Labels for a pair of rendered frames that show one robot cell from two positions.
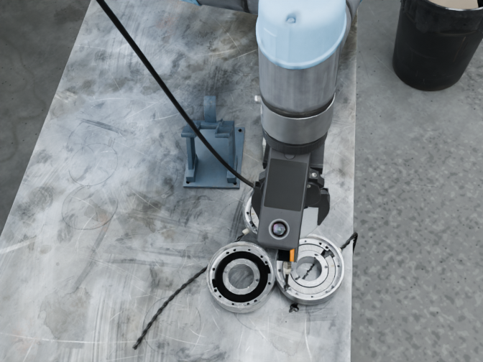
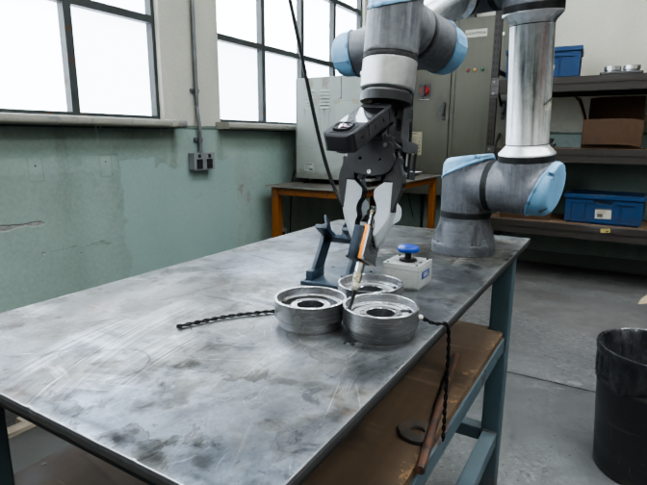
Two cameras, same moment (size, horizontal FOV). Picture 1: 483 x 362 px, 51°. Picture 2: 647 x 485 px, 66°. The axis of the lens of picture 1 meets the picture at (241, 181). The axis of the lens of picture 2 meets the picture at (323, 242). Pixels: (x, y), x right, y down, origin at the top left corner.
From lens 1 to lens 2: 67 cm
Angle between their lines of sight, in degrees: 50
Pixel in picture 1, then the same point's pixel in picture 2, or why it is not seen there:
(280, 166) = (363, 109)
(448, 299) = not seen: outside the picture
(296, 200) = (366, 118)
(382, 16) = (586, 416)
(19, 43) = not seen: hidden behind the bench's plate
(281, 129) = (369, 69)
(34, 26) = not seen: hidden behind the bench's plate
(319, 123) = (397, 65)
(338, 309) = (399, 352)
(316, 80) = (396, 18)
